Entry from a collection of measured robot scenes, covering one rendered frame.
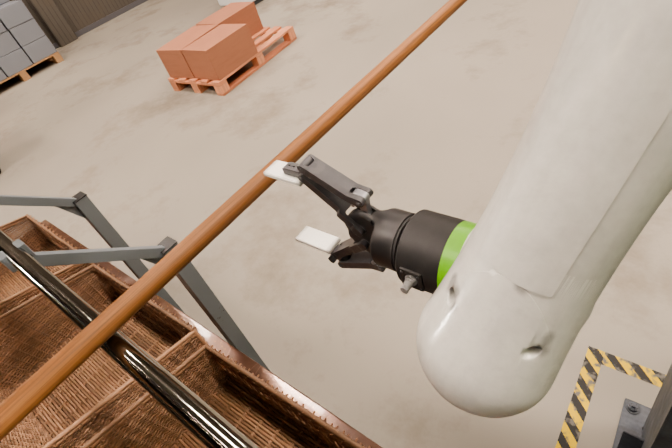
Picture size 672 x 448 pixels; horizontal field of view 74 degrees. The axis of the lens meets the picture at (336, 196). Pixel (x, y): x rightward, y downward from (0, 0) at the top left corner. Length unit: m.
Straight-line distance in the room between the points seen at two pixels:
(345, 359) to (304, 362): 0.17
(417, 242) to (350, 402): 1.34
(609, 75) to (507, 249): 0.11
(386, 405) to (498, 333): 1.45
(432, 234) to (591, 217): 0.24
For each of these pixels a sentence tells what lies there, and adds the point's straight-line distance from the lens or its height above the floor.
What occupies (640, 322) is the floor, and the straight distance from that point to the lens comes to 1.95.
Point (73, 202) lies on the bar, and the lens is 1.52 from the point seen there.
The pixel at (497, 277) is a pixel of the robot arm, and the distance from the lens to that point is 0.31.
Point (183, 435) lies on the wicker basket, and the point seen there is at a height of 0.59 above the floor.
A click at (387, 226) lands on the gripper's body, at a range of 0.52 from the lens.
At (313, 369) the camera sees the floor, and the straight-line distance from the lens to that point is 1.89.
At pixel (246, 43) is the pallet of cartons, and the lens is 4.37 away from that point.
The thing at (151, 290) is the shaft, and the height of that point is 1.19.
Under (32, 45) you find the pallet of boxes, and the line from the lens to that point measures 7.69.
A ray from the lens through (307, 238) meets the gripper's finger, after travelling 0.69.
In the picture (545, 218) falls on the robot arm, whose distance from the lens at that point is 0.29.
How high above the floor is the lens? 1.59
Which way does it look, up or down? 39 degrees down
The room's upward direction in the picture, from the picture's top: 19 degrees counter-clockwise
